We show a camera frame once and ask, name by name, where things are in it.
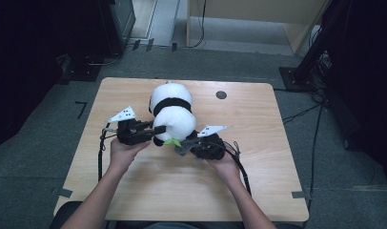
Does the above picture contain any black chair seat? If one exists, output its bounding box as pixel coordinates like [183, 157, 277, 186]
[48, 200, 88, 229]

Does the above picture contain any hand-held gripper cable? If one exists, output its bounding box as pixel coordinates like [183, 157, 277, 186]
[97, 125, 119, 182]
[223, 141, 253, 197]

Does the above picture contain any light wooden cabinet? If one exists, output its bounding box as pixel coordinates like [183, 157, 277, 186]
[185, 0, 329, 55]

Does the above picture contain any tangled cable bundle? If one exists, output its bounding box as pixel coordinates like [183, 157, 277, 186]
[309, 51, 333, 103]

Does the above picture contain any right hand-held gripper cable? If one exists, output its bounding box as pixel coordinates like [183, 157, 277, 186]
[223, 141, 253, 197]

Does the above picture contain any panda plush toy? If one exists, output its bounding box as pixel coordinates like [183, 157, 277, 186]
[148, 80, 199, 148]

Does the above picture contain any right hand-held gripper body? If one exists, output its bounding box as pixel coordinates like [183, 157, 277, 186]
[194, 124, 228, 161]

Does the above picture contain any left hand-held gripper cable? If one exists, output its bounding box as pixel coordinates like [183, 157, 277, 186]
[97, 125, 119, 182]

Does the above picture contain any black monitor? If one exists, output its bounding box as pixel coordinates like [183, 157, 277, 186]
[99, 0, 137, 56]

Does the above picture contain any black metal stand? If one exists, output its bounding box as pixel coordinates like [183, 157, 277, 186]
[278, 0, 345, 94]

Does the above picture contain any black hanging cable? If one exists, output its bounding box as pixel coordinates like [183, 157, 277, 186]
[181, 0, 208, 50]

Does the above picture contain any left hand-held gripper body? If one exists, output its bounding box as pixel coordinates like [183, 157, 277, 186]
[107, 106, 153, 147]

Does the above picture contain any person's left hand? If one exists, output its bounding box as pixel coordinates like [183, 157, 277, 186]
[109, 137, 152, 175]

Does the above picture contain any black floor cable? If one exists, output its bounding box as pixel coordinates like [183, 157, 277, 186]
[307, 104, 325, 208]
[281, 101, 326, 125]

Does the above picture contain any black floor base plate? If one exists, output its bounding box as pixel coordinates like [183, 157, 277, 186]
[59, 53, 102, 85]

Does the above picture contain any black angled floor tape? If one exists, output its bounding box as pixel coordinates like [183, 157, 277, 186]
[74, 100, 89, 120]

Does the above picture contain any person's right hand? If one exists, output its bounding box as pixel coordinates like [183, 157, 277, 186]
[205, 152, 242, 188]

